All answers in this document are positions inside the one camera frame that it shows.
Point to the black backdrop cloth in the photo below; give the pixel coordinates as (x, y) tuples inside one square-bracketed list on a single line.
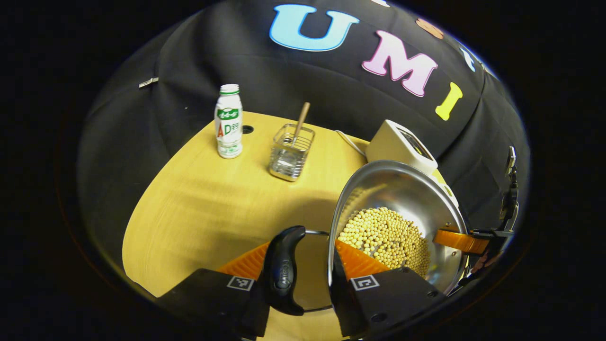
[(189, 57)]

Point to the white toaster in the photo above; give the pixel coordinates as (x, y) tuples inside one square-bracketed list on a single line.
[(388, 142)]

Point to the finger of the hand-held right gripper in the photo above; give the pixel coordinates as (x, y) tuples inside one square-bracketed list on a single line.
[(457, 239)]

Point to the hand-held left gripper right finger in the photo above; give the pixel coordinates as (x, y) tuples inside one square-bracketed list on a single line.
[(341, 293)]

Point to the white bottle with green label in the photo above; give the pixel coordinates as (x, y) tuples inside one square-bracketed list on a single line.
[(228, 137)]

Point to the pile of yellow soybeans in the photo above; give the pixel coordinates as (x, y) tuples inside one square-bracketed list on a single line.
[(383, 237)]

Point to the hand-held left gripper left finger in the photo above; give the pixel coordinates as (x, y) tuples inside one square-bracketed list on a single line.
[(213, 298)]

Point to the grey clothes peg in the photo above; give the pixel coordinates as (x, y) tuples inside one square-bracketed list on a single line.
[(148, 82)]

